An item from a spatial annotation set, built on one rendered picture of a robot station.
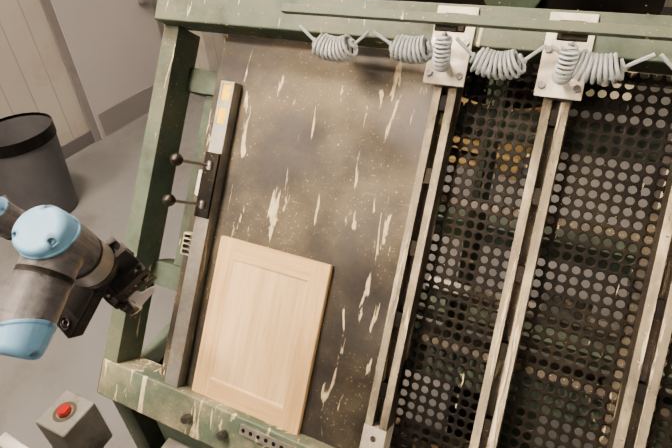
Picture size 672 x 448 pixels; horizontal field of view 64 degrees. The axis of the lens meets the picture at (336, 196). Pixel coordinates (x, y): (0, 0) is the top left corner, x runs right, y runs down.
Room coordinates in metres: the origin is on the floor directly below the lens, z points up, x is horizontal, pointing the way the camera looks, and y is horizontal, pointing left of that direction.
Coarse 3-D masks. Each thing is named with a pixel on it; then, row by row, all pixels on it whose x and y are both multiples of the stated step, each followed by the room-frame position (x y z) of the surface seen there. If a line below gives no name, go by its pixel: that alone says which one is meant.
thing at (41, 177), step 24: (0, 120) 3.62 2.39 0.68; (24, 120) 3.68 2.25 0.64; (48, 120) 3.63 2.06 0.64; (0, 144) 3.55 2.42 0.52; (24, 144) 3.23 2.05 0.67; (48, 144) 3.36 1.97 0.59; (0, 168) 3.19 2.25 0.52; (24, 168) 3.21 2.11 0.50; (48, 168) 3.30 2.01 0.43; (24, 192) 3.20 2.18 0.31; (48, 192) 3.26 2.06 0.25; (72, 192) 3.44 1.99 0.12
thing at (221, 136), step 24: (216, 120) 1.48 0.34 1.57; (216, 144) 1.43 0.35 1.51; (216, 192) 1.35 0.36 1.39; (216, 216) 1.33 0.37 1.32; (192, 240) 1.28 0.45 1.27; (192, 264) 1.24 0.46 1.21; (192, 288) 1.19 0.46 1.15; (192, 312) 1.15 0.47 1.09; (192, 336) 1.13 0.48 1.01; (168, 360) 1.09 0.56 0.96
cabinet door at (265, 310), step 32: (224, 256) 1.23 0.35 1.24; (256, 256) 1.19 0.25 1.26; (288, 256) 1.16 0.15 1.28; (224, 288) 1.17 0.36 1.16; (256, 288) 1.14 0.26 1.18; (288, 288) 1.10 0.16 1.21; (320, 288) 1.07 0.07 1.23; (224, 320) 1.12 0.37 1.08; (256, 320) 1.08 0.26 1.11; (288, 320) 1.05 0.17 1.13; (320, 320) 1.02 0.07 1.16; (224, 352) 1.06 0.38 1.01; (256, 352) 1.03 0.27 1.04; (288, 352) 0.99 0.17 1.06; (224, 384) 1.00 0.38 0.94; (256, 384) 0.97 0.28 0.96; (288, 384) 0.94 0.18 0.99; (256, 416) 0.91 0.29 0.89; (288, 416) 0.88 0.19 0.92
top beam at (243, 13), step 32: (160, 0) 1.72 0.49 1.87; (192, 0) 1.67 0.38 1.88; (224, 0) 1.61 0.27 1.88; (256, 0) 1.56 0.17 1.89; (288, 0) 1.52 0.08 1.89; (320, 0) 1.47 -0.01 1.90; (352, 0) 1.43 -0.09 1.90; (384, 0) 1.39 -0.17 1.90; (224, 32) 1.65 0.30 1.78; (256, 32) 1.56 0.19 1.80; (288, 32) 1.48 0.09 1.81; (320, 32) 1.42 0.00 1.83; (352, 32) 1.38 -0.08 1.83; (384, 32) 1.34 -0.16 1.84; (416, 32) 1.30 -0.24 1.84; (480, 32) 1.23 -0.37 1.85; (512, 32) 1.20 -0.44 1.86; (544, 32) 1.17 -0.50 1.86; (640, 64) 1.07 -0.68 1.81
